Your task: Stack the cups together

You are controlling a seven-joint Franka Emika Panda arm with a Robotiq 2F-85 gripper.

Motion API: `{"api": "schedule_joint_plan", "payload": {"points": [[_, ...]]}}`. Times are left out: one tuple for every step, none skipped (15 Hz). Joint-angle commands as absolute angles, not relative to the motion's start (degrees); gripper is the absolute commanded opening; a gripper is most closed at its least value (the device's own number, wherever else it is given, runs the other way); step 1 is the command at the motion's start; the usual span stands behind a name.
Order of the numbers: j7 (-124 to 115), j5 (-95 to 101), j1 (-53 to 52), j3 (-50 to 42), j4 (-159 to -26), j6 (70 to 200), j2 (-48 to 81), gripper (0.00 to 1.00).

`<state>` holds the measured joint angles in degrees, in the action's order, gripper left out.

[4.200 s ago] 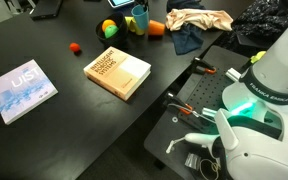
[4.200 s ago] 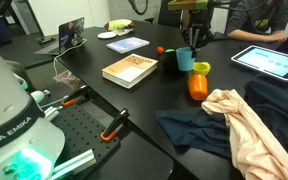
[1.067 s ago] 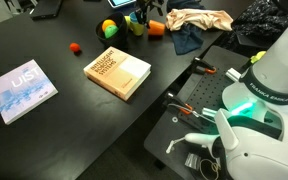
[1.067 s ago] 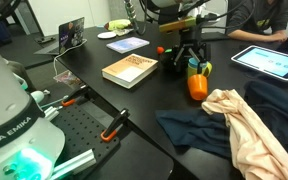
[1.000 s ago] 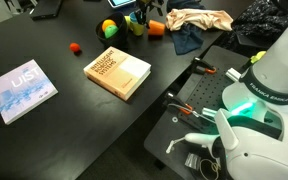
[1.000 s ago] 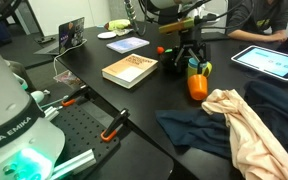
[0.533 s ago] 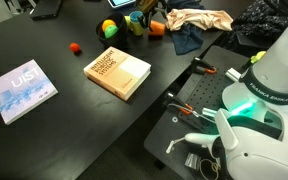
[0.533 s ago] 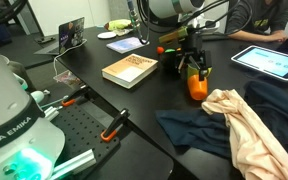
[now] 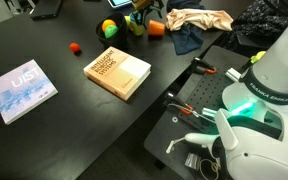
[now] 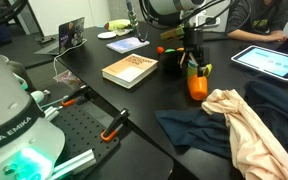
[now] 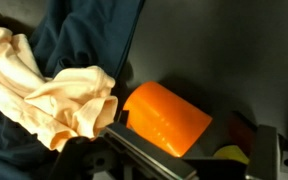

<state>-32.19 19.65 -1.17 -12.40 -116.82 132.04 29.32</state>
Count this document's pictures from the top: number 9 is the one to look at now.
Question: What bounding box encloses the dark blue cloth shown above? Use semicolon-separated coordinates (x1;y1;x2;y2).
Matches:
166;0;206;56

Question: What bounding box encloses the black bowl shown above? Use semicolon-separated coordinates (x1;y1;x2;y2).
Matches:
95;12;129;50

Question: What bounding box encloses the blue plastic cup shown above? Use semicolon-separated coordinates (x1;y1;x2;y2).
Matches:
129;12;144;26

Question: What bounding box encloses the yellow green knob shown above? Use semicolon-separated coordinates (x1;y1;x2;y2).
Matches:
250;50;267;65

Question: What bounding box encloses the tan Intelligent Robotic Systems book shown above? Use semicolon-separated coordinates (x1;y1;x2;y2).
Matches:
83;46;152;102

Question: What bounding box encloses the black closed laptop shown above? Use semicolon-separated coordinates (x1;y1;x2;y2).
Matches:
29;0;64;20

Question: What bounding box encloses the green toy fruit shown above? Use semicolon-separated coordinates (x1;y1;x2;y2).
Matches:
104;24;120;39

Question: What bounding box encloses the pale blue UIST book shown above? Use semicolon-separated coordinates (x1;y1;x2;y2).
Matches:
0;59;59;126

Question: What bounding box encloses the yellow plastic cup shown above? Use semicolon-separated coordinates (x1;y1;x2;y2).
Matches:
124;15;146;37

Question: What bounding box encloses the peach cloth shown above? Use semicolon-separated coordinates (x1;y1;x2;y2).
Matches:
165;8;234;32

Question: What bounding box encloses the silver aluminium extrusion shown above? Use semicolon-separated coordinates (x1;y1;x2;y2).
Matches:
224;67;242;83

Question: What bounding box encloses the black speckled bag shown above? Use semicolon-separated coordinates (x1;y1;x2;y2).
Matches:
223;0;288;51

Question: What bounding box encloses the small clear plastic bag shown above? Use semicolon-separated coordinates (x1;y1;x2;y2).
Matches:
184;152;202;170

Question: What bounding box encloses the small silver bracket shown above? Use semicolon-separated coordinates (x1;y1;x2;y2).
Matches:
202;107;218;118

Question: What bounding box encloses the tan rubber band loop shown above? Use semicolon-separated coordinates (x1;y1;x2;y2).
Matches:
198;158;222;174

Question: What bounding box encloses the thin grey cable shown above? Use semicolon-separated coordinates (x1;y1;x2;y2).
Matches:
167;103;215;123

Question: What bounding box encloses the black perforated breadboard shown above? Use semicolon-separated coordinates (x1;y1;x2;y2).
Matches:
185;66;242;133

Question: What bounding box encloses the orange plastic cup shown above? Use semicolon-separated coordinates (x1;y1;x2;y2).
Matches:
147;19;166;37

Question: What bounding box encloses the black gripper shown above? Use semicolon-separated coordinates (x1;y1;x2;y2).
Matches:
135;0;165;25

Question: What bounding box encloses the black clamp orange tip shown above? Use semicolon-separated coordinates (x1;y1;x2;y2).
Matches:
192;57;218;76
164;91;195;116

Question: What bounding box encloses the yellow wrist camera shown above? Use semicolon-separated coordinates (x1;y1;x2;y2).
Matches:
131;0;152;11

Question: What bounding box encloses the small red ball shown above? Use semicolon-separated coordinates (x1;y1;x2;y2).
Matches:
69;42;81;53

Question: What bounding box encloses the white handle device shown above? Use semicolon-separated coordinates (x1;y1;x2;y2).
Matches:
165;132;218;155

